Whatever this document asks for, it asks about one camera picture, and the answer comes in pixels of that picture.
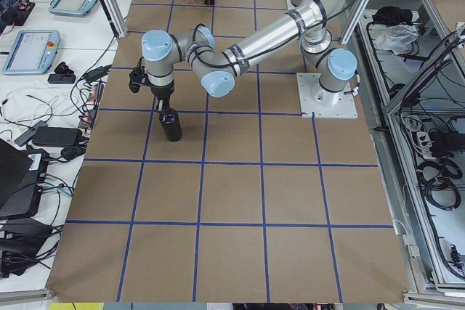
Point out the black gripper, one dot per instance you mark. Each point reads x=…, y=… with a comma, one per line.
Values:
x=162, y=92

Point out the black wine bottle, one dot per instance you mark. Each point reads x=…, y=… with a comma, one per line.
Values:
x=170, y=123

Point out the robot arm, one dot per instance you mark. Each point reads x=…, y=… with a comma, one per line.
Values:
x=305, y=23

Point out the black power brick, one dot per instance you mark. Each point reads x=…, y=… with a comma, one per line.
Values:
x=56, y=136

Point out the blue teach pendant upper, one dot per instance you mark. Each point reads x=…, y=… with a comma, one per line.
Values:
x=73, y=8

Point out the blue teach pendant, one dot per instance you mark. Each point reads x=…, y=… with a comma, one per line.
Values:
x=33, y=52
x=73, y=8

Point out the blue teach pendant lower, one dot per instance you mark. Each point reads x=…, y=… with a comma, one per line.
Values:
x=33, y=52

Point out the black laptop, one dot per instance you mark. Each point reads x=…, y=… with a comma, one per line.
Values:
x=22, y=172

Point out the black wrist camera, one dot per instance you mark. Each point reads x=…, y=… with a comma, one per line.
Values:
x=136, y=79

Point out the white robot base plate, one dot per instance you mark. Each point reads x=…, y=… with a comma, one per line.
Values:
x=315, y=102

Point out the aluminium cable cabinet frame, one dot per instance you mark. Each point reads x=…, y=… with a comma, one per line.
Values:
x=418, y=127

